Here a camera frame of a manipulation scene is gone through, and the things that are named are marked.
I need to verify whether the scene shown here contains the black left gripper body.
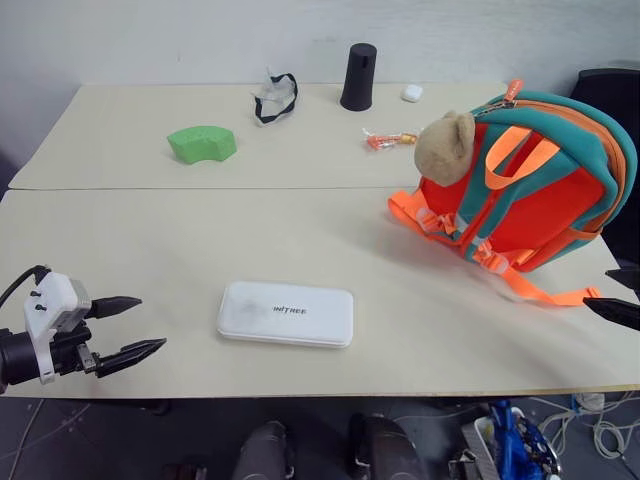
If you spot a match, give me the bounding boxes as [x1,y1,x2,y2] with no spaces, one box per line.
[48,318,102,378]

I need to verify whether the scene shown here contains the dark rounded shape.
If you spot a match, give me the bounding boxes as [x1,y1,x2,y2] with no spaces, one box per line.
[346,411,427,480]

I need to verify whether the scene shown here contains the orange and teal backpack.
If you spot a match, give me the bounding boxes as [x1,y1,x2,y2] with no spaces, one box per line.
[387,78,640,308]

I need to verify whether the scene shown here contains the white rectangular case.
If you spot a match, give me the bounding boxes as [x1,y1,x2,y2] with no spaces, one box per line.
[215,280,356,351]

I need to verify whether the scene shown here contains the black chair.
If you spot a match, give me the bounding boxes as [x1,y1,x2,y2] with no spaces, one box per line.
[569,66,640,147]

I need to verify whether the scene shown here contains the blue device under table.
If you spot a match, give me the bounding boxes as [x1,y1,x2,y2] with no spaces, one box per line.
[485,399,560,480]

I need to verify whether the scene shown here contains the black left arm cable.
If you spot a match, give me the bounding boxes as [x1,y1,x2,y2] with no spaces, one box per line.
[0,264,52,307]

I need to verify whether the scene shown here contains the grey rounded shape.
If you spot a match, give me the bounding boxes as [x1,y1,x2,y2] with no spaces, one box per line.
[233,419,297,480]

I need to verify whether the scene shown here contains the white cable tangle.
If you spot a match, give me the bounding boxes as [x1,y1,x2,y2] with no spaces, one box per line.
[528,388,640,460]

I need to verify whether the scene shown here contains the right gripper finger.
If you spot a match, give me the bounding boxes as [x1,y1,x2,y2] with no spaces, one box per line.
[581,296,640,332]
[604,268,640,293]

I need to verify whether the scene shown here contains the tan plush bear head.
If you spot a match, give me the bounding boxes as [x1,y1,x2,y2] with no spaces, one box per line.
[412,110,478,188]

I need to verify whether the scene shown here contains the orange wrapped candy packet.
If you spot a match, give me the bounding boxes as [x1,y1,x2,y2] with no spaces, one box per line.
[360,126,419,152]

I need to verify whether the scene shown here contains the clear goggles with black strap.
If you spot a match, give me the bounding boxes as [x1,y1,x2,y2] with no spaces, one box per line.
[249,64,300,128]

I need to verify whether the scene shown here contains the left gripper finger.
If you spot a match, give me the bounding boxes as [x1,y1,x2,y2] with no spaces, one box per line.
[88,296,143,320]
[94,337,168,380]

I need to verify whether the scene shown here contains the black cylindrical device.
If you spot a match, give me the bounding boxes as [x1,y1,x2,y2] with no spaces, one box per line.
[339,42,380,112]

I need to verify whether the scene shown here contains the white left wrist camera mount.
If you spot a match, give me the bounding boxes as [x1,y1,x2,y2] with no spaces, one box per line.
[23,271,94,386]

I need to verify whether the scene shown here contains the green curved foam block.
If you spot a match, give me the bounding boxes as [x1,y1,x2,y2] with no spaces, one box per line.
[166,124,238,166]

